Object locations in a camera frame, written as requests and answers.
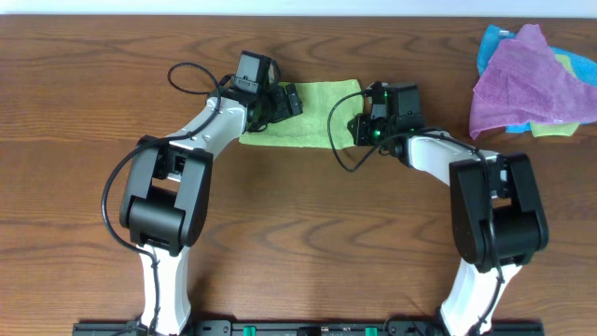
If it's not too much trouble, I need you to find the green microfiber cloth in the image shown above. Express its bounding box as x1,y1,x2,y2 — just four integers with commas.
239,79,364,149

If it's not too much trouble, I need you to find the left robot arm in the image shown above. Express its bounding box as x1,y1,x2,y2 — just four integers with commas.
119,82,302,335

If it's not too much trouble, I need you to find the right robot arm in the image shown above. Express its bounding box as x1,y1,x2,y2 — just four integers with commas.
347,114,548,335

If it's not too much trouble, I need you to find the purple microfiber cloth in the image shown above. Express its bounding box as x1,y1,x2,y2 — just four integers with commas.
469,24,596,138

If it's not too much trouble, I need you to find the blue microfiber cloth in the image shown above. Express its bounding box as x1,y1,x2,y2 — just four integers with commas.
477,24,596,133

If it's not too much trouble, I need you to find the black right camera cable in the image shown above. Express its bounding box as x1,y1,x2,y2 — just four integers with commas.
326,91,506,336

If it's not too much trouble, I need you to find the black camera cable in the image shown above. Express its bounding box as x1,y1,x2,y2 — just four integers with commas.
101,62,234,336
326,91,506,336

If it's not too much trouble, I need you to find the black left camera cable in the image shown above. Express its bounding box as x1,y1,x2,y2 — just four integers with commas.
101,62,234,336

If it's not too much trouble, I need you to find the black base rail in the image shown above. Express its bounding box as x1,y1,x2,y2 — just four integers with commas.
72,319,546,336

